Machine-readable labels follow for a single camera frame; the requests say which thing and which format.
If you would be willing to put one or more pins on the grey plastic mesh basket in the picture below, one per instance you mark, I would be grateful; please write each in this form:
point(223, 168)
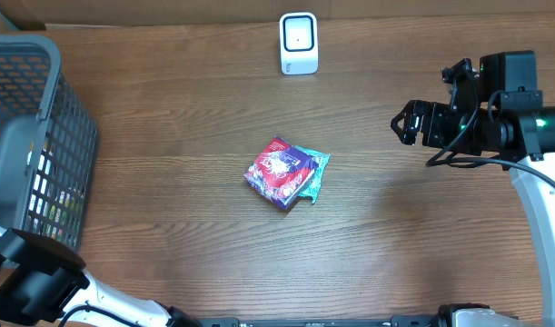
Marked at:
point(48, 143)

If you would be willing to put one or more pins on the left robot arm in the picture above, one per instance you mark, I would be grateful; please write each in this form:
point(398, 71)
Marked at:
point(44, 280)

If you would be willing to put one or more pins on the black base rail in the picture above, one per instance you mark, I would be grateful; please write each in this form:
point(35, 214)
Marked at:
point(424, 320)

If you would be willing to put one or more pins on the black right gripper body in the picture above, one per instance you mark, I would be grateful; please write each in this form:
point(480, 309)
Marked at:
point(442, 127)

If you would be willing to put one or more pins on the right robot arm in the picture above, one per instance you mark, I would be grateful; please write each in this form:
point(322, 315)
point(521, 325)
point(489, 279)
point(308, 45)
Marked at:
point(496, 115)

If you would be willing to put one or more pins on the teal wet wipes packet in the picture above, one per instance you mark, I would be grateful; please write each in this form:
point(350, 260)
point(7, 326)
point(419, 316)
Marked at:
point(312, 189)

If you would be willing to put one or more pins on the white barcode scanner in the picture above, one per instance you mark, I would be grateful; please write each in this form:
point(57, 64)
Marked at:
point(299, 46)

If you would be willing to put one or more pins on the red purple snack packet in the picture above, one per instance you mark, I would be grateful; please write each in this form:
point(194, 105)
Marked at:
point(280, 172)

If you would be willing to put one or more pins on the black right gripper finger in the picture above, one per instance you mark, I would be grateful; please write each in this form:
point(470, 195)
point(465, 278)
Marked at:
point(408, 120)
point(408, 137)

